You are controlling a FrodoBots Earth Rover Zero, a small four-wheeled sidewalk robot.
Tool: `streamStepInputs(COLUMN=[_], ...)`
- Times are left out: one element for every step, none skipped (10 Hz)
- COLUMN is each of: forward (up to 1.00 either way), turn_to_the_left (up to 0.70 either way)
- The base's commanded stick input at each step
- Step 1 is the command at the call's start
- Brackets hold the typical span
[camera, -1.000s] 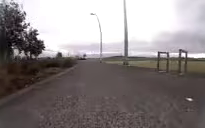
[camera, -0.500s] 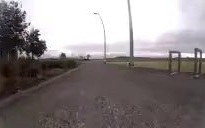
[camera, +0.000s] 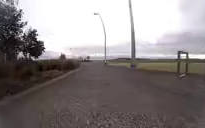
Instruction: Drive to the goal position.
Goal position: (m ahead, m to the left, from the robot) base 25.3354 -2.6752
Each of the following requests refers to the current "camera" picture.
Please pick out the street lamp pole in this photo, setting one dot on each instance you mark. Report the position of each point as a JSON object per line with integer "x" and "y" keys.
{"x": 105, "y": 40}

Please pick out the grey gravel road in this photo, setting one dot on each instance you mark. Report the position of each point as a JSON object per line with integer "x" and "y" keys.
{"x": 103, "y": 90}

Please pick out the tall grey pole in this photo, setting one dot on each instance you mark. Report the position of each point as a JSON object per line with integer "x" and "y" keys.
{"x": 132, "y": 36}

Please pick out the green grass field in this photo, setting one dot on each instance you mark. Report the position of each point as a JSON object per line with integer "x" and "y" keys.
{"x": 163, "y": 66}

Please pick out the small dark tree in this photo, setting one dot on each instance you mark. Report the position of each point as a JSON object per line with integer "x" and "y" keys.
{"x": 32, "y": 45}

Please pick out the low dark hedge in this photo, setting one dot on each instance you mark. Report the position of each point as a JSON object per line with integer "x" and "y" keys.
{"x": 30, "y": 68}

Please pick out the dark planting bed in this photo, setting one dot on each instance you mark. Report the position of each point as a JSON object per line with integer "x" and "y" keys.
{"x": 13, "y": 85}

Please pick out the large dark tree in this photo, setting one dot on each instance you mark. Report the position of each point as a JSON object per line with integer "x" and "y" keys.
{"x": 5, "y": 30}

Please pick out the wooden post frame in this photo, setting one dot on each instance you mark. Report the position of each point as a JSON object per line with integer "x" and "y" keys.
{"x": 178, "y": 63}

